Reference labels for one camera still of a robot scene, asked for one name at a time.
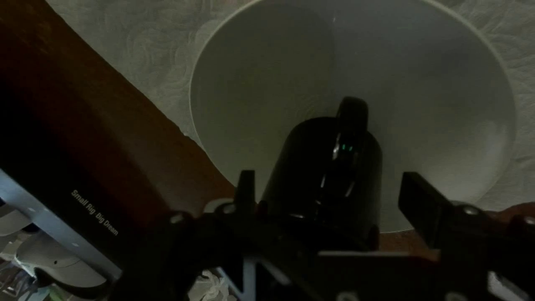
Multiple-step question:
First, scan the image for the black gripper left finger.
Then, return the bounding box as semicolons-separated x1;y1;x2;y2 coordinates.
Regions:
232;170;257;216

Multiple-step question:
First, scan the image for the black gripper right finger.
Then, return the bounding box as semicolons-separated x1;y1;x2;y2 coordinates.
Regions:
398;171;465;253

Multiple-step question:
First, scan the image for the black mug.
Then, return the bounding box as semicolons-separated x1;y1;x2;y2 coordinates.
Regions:
257;96;386;248

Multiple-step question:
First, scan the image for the white plate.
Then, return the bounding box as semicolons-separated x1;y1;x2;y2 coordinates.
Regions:
189;0;517;235

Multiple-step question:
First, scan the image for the crumpled white tissue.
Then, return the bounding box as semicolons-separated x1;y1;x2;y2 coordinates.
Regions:
189;270;241;301

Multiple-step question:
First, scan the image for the white paper towel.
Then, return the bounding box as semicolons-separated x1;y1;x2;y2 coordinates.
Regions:
43;0;535;215

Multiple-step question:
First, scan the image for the white VR controller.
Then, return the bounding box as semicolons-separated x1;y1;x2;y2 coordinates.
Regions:
0;206;35;240
15;236;110;292

